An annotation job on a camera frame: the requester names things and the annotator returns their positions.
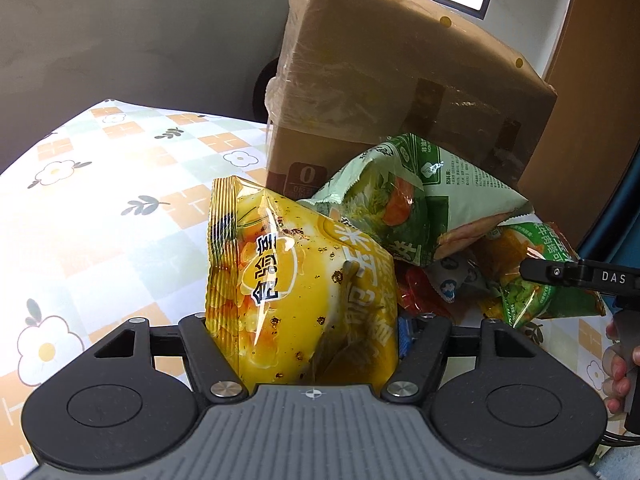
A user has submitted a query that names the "person's right hand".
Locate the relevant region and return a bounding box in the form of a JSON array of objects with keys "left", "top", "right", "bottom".
[{"left": 602, "top": 322, "right": 639, "bottom": 415}]

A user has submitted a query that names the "brown cardboard box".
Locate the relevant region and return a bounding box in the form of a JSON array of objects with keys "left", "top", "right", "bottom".
[{"left": 266, "top": 0, "right": 556, "bottom": 198}]

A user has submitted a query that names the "wooden headboard panel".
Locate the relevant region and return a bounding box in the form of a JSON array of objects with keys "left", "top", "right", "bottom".
[{"left": 520, "top": 0, "right": 639, "bottom": 245}]

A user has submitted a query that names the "green red chip bag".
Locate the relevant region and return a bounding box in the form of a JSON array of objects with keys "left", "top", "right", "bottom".
[{"left": 396, "top": 222, "right": 605, "bottom": 330}]

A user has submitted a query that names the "floral patterned bed sheet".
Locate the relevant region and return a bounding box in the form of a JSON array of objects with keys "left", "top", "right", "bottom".
[{"left": 1, "top": 100, "right": 639, "bottom": 479}]

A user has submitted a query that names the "yellow chip bag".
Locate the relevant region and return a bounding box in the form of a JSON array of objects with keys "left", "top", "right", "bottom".
[{"left": 205, "top": 176, "right": 399, "bottom": 391}]

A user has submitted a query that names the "light green snack bag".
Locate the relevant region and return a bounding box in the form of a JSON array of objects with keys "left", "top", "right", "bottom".
[{"left": 302, "top": 133, "right": 534, "bottom": 266}]

